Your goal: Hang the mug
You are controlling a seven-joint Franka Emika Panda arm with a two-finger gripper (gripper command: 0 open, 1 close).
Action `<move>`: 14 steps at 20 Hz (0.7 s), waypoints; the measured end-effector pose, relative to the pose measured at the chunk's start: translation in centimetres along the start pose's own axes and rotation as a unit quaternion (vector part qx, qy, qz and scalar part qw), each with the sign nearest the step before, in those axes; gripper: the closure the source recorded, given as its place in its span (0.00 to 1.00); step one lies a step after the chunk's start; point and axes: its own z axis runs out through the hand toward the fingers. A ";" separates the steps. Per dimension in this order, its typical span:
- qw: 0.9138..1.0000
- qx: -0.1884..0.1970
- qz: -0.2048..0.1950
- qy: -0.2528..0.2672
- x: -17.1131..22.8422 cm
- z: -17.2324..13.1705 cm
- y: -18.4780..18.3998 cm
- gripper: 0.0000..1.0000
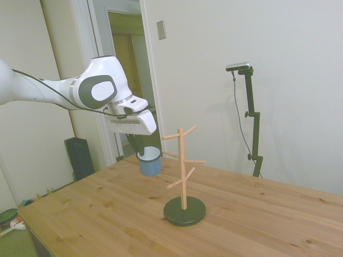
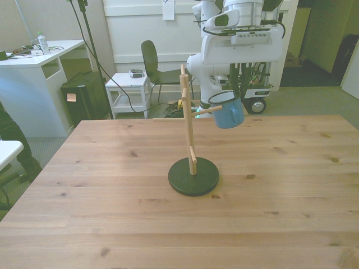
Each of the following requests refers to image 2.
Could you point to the blue enamel mug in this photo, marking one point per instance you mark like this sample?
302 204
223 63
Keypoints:
227 117

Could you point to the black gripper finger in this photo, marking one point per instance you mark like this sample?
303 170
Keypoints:
234 75
246 75

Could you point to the white desk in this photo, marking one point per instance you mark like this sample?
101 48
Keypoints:
22 84

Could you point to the black box with sticky note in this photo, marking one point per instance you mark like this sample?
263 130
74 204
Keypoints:
84 105

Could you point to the clear plastic bottle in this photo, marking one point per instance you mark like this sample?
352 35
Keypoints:
44 45

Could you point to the black plastic chair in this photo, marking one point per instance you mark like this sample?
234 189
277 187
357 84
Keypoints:
148 59

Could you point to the white table edge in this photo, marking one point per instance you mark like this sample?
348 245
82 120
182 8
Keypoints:
8 151

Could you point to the black tripod stand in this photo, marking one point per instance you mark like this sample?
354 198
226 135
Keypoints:
94 56

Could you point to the black office chair base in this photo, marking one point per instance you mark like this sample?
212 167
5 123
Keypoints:
5 182

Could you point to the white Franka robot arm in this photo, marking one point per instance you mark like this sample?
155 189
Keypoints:
244 14

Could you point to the person's leg dark trousers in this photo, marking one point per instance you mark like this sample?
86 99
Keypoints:
11 134

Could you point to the white paper sheet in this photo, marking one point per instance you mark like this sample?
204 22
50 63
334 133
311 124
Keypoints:
168 9

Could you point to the small white box on desk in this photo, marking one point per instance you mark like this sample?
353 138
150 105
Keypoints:
36 53

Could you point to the white side table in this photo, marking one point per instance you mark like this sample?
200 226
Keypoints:
123 80

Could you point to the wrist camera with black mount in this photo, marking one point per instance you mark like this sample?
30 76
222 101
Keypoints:
252 37

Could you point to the grey device on side table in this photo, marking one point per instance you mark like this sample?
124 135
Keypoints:
136 74

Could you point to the yellow emergency stop button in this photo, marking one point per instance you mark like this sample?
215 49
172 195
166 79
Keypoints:
179 104

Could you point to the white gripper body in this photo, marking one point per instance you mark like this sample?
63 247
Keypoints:
241 54

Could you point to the wooden mug tree black base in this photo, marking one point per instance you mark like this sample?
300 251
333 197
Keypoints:
193 182

